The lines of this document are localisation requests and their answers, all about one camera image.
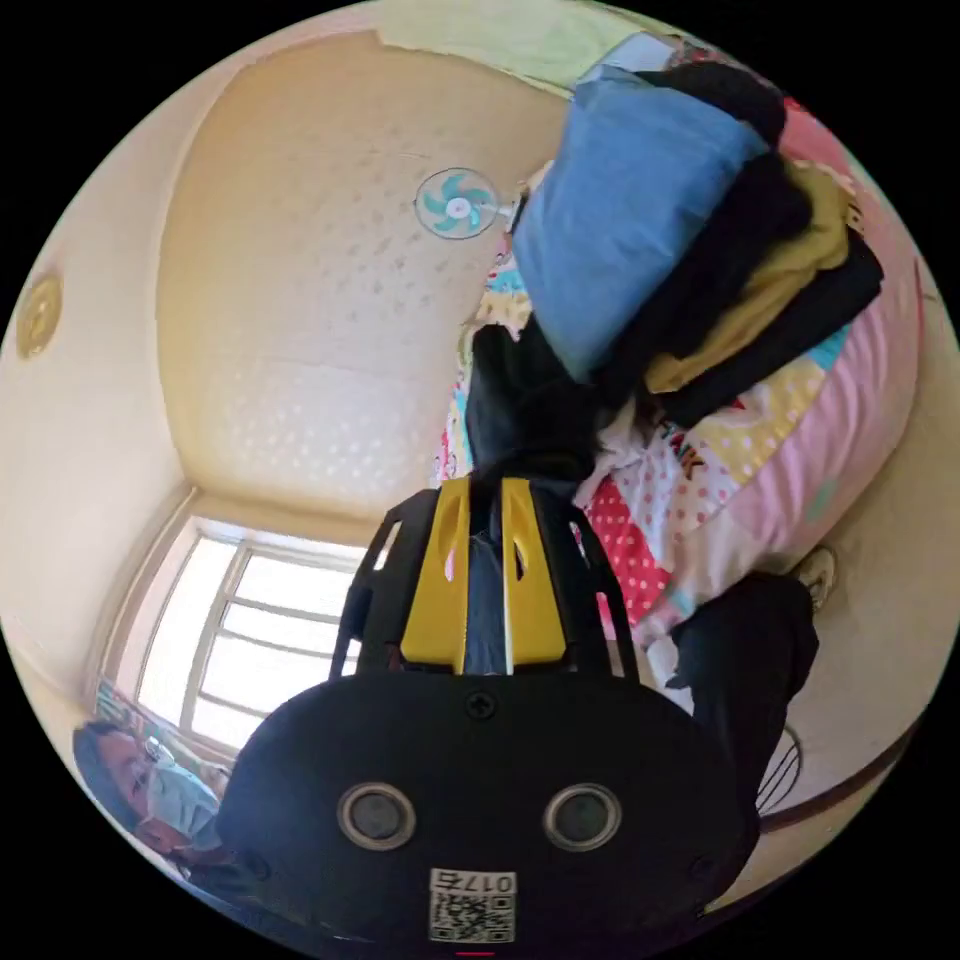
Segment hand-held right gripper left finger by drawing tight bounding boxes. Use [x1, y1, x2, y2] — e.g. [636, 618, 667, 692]
[400, 475, 472, 677]

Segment black long sleeve shirt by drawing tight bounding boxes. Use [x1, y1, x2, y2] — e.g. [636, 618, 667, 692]
[462, 322, 606, 676]

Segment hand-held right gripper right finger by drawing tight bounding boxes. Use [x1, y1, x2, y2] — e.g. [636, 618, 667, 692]
[500, 479, 577, 673]

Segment pile of clothes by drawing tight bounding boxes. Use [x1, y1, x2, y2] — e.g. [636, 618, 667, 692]
[508, 59, 888, 430]

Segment person's body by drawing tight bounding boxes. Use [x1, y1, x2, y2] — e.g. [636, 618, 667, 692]
[72, 545, 839, 905]

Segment bed with patchwork quilt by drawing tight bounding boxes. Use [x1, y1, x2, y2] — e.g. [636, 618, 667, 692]
[428, 29, 935, 680]

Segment window with white frame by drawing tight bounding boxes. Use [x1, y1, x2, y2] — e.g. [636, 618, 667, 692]
[95, 508, 380, 755]

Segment wall fan with teal blades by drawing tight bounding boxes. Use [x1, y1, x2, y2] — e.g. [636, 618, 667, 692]
[413, 167, 499, 242]

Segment round golden ceiling lamp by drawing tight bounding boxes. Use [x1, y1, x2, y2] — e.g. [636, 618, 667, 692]
[14, 268, 66, 361]

